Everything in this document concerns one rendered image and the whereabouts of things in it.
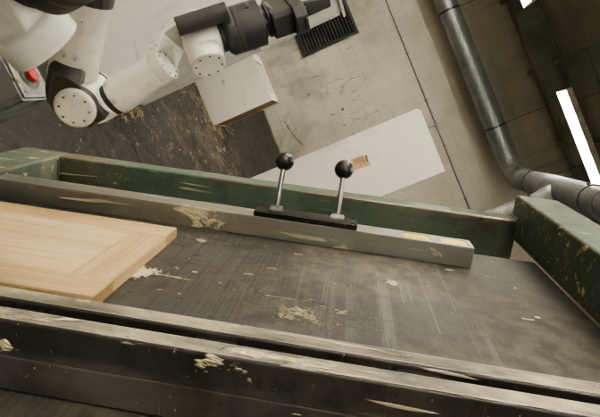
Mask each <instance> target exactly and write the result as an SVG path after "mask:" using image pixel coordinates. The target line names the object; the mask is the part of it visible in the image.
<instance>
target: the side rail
mask: <svg viewBox="0 0 600 417"><path fill-rule="evenodd" d="M59 160H60V176H59V181H64V182H70V183H77V184H83V185H89V186H96V187H102V188H113V189H119V190H126V191H132V192H138V193H145V194H151V195H158V196H168V197H175V198H181V199H187V200H194V201H202V202H208V203H215V204H226V205H232V206H236V207H243V208H249V209H255V208H256V207H257V206H258V205H264V206H270V205H271V204H275V199H276V194H277V189H278V184H279V183H278V182H273V181H267V180H260V179H249V178H242V177H236V176H229V175H222V174H216V173H210V172H203V171H191V170H185V169H179V168H172V167H165V166H159V165H152V164H146V163H134V162H128V161H122V160H115V159H109V158H102V157H95V156H89V155H83V154H66V155H62V156H60V157H59ZM337 200H338V191H336V190H330V189H324V188H312V187H306V186H299V185H292V184H286V183H283V188H282V193H281V198H280V203H279V205H282V207H283V209H288V210H295V211H301V212H308V213H319V214H326V215H331V214H332V213H336V207H337ZM340 214H344V216H345V218H351V219H357V224H360V225H366V226H372V227H379V228H385V229H396V230H402V231H409V232H415V233H421V234H428V235H434V236H440V237H446V238H458V239H464V240H469V241H470V242H471V244H472V245H473V247H474V248H475V249H474V254H481V255H487V256H494V257H500V258H505V259H510V257H511V252H512V249H513V241H514V238H513V234H514V231H515V226H516V223H518V222H517V221H516V220H515V219H514V218H513V217H512V216H511V215H508V214H501V213H490V212H482V211H476V210H470V209H463V208H457V207H451V206H444V205H438V204H426V203H419V202H413V201H406V200H400V199H394V198H387V197H381V196H369V195H363V194H356V193H349V192H344V193H343V199H342V206H341V213H340Z"/></svg>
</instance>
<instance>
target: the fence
mask: <svg viewBox="0 0 600 417"><path fill-rule="evenodd" d="M0 198H4V199H11V200H17V201H22V202H29V203H35V204H46V205H52V206H59V207H64V208H71V209H77V210H82V211H89V212H95V213H106V214H112V215H119V216H124V217H130V218H137V219H143V220H149V221H160V222H166V223H172V224H178V225H185V226H190V227H197V228H203V229H214V230H220V231H226V232H232V233H238V234H245V235H250V236H257V237H263V238H274V239H280V240H286V241H292V242H298V243H305V244H310V245H316V246H328V247H334V248H340V249H346V250H352V251H358V252H364V253H371V254H382V255H388V256H394V257H400V258H406V259H413V260H418V261H424V262H431V263H442V264H448V265H454V266H460V267H466V268H470V267H471V263H472V258H473V254H474V249H475V248H474V247H473V245H472V244H471V242H470V241H469V240H464V239H458V238H447V239H453V240H460V241H465V243H466V244H467V246H464V245H457V244H451V243H445V242H441V241H440V239H439V238H446V237H440V236H434V235H428V234H421V233H415V232H409V231H402V230H396V229H385V228H379V227H372V226H366V225H360V224H357V230H351V229H341V228H334V227H328V226H321V225H315V224H309V223H303V222H297V221H285V220H279V219H272V218H266V217H261V216H254V209H249V208H243V207H236V206H230V205H224V204H213V203H206V202H200V201H194V200H187V199H181V198H175V197H168V196H158V195H151V194H145V193H138V192H132V191H126V190H119V189H113V188H102V187H96V186H89V185H83V184H77V183H70V182H64V181H58V180H52V179H41V178H34V177H28V176H21V175H15V174H9V173H7V174H4V175H1V176H0ZM403 233H411V234H417V235H423V236H429V239H430V240H427V239H420V238H408V237H404V234H403Z"/></svg>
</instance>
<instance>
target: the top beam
mask: <svg viewBox="0 0 600 417"><path fill-rule="evenodd" d="M512 214H514V215H515V216H516V217H517V218H518V219H519V220H518V221H517V222H518V223H519V228H518V232H517V236H516V238H515V239H514V241H516V242H517V243H518V244H519V245H520V246H521V247H522V248H523V249H524V250H525V251H526V252H527V253H528V254H529V255H530V256H531V257H532V258H533V259H534V260H535V261H536V262H537V263H538V264H539V265H540V266H541V267H542V268H543V269H544V270H545V271H546V272H547V273H548V274H549V275H550V276H551V277H552V278H553V279H554V280H555V281H556V282H557V283H558V284H559V285H560V286H561V287H562V288H563V289H564V290H565V291H566V292H567V293H568V294H569V295H570V296H571V297H572V298H573V299H574V300H575V301H576V302H577V303H578V304H579V305H580V306H581V307H582V308H583V309H584V310H585V311H586V312H588V313H589V314H590V315H591V316H592V317H593V318H594V319H595V320H596V321H597V322H598V323H599V324H600V225H598V224H597V223H595V222H593V221H591V220H590V219H588V218H587V217H585V216H583V215H581V214H580V213H577V212H576V211H574V210H572V209H571V208H570V207H568V206H566V205H565V204H562V203H560V202H559V201H555V200H549V199H543V198H536V197H529V196H516V198H515V203H514V207H513V211H512Z"/></svg>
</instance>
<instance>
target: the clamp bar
mask: <svg viewBox="0 0 600 417"><path fill-rule="evenodd" d="M0 388H5V389H10V390H16V391H20V392H26V393H31V394H36V395H41V396H50V397H56V398H61V399H66V400H71V401H76V402H81V403H87V404H96V405H101V406H106V407H111V408H116V409H122V410H127V411H132V412H137V413H146V414H152V415H157V416H162V417H600V383H596V382H591V381H585V380H580V379H570V378H564V377H558V376H553V375H547V374H542V373H536V372H530V371H520V370H515V369H509V368H504V367H497V366H492V365H486V364H481V363H471V362H465V361H459V360H454V359H448V358H443V357H437V356H431V355H425V354H416V353H410V352H405V351H398V350H393V349H387V348H382V347H376V346H366V345H360V344H355V343H349V342H344V341H338V340H332V339H326V338H317V337H311V336H306V335H299V334H294V333H288V332H283V331H277V330H272V329H261V328H256V327H250V326H245V325H239V324H233V323H227V322H222V321H212V320H206V319H200V318H195V317H189V316H184V315H178V314H173V313H162V312H157V311H151V310H146V309H140V308H134V307H128V306H123V305H117V304H107V303H101V302H96V301H90V300H85V299H79V298H74V297H67V296H58V295H52V294H47V293H41V292H35V291H29V290H24V289H18V288H8V287H2V286H0Z"/></svg>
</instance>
